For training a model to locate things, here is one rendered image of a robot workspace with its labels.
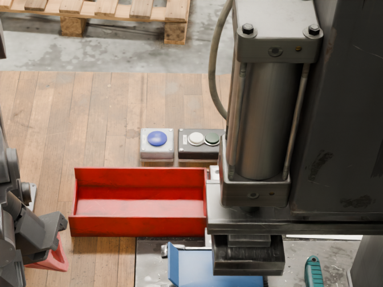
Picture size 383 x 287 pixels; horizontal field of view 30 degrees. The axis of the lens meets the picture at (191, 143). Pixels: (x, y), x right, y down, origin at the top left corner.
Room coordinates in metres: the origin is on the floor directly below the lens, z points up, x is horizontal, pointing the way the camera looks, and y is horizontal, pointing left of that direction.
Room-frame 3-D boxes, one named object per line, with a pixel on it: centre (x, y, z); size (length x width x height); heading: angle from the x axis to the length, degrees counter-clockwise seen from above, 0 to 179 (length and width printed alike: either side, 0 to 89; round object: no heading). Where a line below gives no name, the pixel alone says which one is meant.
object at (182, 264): (0.65, -0.05, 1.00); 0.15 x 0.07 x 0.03; 93
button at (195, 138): (1.00, -0.01, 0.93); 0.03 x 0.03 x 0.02
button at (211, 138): (1.00, -0.04, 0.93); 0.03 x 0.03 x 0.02
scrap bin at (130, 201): (0.83, 0.09, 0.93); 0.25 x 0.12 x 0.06; 93
